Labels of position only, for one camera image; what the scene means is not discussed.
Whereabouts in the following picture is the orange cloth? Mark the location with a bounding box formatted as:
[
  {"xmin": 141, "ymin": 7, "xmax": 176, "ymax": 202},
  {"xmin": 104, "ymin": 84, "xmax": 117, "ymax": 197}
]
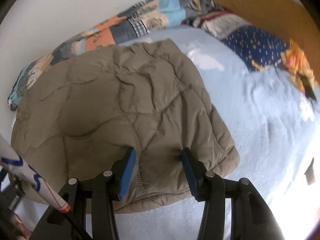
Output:
[{"xmin": 281, "ymin": 39, "xmax": 317, "ymax": 95}]

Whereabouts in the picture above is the black cable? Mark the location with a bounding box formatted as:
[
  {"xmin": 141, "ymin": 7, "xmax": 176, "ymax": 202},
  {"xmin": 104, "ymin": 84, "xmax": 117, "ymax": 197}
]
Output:
[{"xmin": 64, "ymin": 209, "xmax": 93, "ymax": 240}]

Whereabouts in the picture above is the wooden headboard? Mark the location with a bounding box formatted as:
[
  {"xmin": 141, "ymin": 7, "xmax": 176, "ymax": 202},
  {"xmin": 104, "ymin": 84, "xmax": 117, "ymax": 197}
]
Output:
[{"xmin": 203, "ymin": 0, "xmax": 320, "ymax": 60}]

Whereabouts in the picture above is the patchwork cartoon print quilt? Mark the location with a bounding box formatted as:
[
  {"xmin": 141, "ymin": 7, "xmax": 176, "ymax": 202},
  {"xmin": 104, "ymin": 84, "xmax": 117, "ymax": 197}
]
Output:
[{"xmin": 7, "ymin": 0, "xmax": 225, "ymax": 112}]

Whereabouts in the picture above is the olive quilted hooded jacket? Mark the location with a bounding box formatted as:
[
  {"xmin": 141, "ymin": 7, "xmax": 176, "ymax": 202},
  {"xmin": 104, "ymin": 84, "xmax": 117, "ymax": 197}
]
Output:
[{"xmin": 11, "ymin": 39, "xmax": 240, "ymax": 214}]

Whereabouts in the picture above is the navy star print pillow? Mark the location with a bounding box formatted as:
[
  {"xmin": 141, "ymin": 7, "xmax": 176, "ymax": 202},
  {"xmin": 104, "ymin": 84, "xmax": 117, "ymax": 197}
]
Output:
[{"xmin": 185, "ymin": 11, "xmax": 293, "ymax": 72}]

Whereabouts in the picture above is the person's left hand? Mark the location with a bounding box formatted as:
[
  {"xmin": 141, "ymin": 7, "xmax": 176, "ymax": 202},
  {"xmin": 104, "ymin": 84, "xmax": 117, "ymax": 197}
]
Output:
[{"xmin": 14, "ymin": 214, "xmax": 33, "ymax": 239}]

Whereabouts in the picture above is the bed with light blue sheet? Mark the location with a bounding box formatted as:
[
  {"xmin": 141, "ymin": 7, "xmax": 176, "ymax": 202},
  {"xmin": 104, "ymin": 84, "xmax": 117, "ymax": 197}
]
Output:
[{"xmin": 15, "ymin": 27, "xmax": 320, "ymax": 240}]

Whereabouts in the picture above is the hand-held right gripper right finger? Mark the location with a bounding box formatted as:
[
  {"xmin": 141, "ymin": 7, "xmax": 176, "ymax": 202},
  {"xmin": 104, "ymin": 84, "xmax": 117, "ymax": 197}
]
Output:
[{"xmin": 181, "ymin": 147, "xmax": 283, "ymax": 240}]

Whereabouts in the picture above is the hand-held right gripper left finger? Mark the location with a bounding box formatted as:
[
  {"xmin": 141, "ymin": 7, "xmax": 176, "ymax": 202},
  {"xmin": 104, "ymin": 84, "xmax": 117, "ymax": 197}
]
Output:
[{"xmin": 39, "ymin": 146, "xmax": 137, "ymax": 240}]

